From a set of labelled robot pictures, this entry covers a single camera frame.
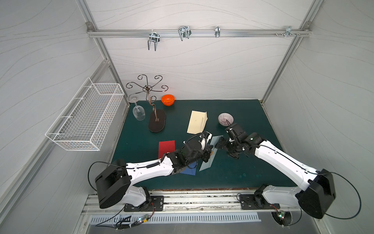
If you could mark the metal double hook middle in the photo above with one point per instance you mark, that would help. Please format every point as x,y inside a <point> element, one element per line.
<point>184,32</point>

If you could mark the white vented strip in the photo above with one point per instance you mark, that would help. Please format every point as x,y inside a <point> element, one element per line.
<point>179,218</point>

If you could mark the metal double hook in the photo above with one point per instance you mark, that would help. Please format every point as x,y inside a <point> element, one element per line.
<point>184,32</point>
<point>154,38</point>

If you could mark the red envelope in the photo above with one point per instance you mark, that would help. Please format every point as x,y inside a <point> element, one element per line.
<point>165,147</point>

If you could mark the pink striped glass bowl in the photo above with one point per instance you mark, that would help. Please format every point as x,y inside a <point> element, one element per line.
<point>225,119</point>

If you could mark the small green circuit board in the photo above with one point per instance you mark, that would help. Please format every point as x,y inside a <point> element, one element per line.
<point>143,219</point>

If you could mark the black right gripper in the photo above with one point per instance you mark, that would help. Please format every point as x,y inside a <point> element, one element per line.
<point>227,145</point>

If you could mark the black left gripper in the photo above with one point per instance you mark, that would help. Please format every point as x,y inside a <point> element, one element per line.
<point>207,150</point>

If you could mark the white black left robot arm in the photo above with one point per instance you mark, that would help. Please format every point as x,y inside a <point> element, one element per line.
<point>117,182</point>

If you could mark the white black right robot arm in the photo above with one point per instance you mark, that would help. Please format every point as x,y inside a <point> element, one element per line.
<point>314,191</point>

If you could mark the blue envelope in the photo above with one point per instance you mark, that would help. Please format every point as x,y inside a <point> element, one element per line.
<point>190,170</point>

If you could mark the light teal envelope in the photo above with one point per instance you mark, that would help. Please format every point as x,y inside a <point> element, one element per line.
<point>208,164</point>

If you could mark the aluminium overhead rail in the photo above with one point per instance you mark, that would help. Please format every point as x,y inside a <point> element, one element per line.
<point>195,33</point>

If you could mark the metal double hook left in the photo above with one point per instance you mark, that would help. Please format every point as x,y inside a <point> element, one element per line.
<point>154,38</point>

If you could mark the cream yellow envelope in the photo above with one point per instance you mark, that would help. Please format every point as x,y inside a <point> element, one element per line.
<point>197,122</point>

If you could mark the metal bracket hook right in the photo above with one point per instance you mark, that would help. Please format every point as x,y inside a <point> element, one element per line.
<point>288,33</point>

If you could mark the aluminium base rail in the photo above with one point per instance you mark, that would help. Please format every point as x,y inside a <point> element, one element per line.
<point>185,201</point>

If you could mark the small metal hook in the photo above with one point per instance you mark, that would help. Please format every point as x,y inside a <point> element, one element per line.
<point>217,31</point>

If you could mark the orange bowl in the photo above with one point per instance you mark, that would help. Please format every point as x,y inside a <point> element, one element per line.
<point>168,100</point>

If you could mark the clear wine glass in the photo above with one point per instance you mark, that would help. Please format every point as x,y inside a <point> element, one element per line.
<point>138,111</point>

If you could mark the copper wine glass stand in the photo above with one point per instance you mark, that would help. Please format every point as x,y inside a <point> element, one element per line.
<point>158,117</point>

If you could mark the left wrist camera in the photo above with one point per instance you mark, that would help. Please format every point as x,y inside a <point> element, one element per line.
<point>205,138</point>

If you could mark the white wire basket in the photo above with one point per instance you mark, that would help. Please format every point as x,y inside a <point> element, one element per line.
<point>85,121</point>

